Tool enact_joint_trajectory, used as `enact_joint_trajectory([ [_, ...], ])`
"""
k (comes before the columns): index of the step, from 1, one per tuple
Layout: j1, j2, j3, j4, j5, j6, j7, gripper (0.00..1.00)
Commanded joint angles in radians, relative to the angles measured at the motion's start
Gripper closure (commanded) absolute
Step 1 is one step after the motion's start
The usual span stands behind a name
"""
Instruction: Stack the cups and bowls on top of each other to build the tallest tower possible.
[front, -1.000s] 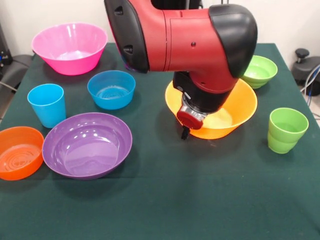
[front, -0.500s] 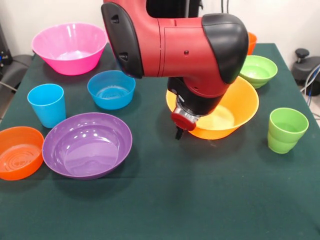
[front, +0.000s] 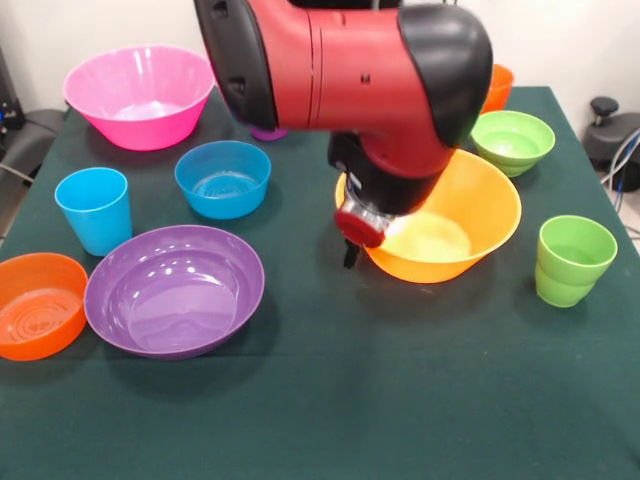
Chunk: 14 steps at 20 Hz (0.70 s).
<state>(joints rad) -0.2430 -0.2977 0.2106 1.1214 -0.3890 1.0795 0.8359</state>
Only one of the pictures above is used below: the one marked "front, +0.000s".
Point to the green plastic bowl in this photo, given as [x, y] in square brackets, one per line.
[512, 150]

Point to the orange plastic bowl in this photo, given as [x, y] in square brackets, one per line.
[35, 325]

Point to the pink plastic bowl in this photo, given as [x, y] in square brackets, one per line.
[140, 125]

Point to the dark green tablecloth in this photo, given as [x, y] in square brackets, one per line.
[350, 400]

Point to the purple plastic bowl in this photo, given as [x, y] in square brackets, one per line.
[175, 310]

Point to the blue plastic bowl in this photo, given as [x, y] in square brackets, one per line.
[222, 200]

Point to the purple plastic cup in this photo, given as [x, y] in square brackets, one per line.
[270, 134]

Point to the green plastic cup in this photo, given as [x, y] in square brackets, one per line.
[570, 285]

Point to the orange plastic cup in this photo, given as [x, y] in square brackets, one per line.
[500, 90]

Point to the grey chair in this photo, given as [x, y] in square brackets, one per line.
[30, 135]

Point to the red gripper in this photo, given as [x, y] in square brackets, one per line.
[357, 227]

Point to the yellow plastic bowl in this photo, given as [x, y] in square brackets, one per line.
[475, 210]

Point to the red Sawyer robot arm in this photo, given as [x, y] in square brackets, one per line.
[350, 75]

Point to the dark equipment box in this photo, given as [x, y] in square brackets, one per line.
[7, 115]

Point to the blue plastic cup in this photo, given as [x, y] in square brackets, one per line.
[100, 225]

